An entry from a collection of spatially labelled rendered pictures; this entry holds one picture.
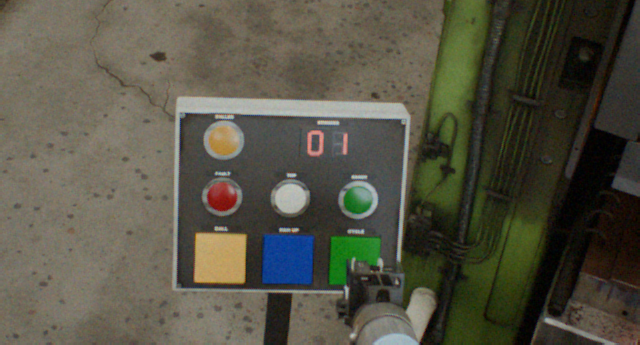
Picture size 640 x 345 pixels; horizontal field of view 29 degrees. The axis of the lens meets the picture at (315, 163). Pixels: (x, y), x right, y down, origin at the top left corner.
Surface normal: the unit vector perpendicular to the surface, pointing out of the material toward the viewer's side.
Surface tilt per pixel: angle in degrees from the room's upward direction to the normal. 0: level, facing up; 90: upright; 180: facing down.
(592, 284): 90
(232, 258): 60
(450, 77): 90
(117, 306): 0
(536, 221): 90
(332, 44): 0
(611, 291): 90
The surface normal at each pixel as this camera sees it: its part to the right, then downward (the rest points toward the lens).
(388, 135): 0.07, 0.27
